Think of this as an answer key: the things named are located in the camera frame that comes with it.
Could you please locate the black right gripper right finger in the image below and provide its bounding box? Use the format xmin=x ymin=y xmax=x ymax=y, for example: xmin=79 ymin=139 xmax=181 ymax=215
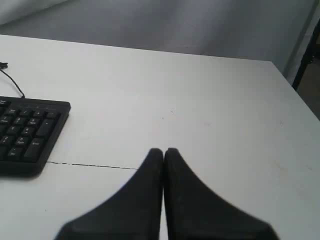
xmin=163 ymin=148 xmax=279 ymax=240

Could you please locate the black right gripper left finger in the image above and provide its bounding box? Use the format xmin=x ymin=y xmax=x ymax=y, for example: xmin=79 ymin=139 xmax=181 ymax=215
xmin=56 ymin=148 xmax=164 ymax=240

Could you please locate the black Acer keyboard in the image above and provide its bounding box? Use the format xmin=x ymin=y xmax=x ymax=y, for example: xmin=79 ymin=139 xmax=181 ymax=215
xmin=0 ymin=96 xmax=71 ymax=177

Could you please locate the grey backdrop cloth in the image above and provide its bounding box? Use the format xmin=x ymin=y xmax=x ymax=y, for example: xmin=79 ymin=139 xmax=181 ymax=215
xmin=0 ymin=0 xmax=320 ymax=82

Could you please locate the black usb cable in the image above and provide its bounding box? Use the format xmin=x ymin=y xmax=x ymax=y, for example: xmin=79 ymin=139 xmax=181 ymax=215
xmin=0 ymin=61 xmax=26 ymax=99

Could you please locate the black metal frame leg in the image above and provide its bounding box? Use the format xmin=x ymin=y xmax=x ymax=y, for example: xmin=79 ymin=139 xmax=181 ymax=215
xmin=292 ymin=21 xmax=320 ymax=91

